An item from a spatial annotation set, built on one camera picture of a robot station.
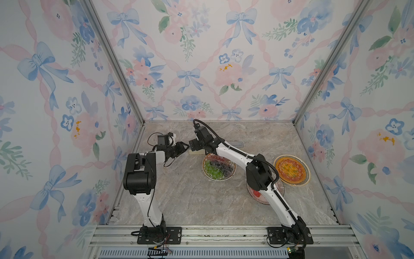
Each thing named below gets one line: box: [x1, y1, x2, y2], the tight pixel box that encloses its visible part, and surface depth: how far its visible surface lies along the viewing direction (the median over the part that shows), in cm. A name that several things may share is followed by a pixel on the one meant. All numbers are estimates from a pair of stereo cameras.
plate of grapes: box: [201, 153, 237, 182], surface depth 93 cm
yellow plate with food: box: [273, 154, 311, 187], surface depth 95 cm
